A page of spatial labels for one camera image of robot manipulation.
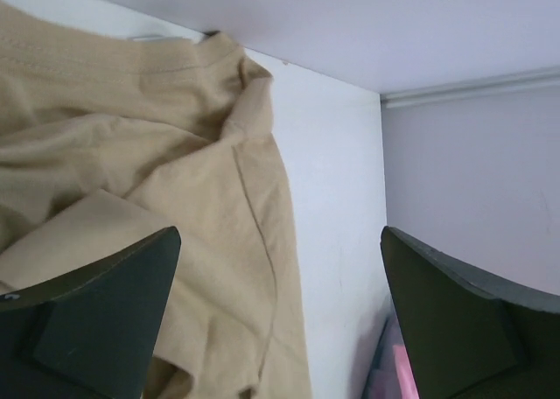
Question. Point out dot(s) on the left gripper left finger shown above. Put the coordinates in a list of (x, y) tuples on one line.
[(89, 333)]

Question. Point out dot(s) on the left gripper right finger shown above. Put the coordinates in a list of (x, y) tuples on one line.
[(469, 333)]

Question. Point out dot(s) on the beige t shirt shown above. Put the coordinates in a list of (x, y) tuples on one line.
[(105, 141)]

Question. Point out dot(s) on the pink t shirt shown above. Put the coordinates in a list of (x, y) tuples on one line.
[(404, 373)]

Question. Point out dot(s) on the translucent blue laundry basket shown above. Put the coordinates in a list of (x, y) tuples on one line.
[(382, 382)]

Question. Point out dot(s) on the right aluminium frame post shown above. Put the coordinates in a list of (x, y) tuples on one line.
[(467, 89)]

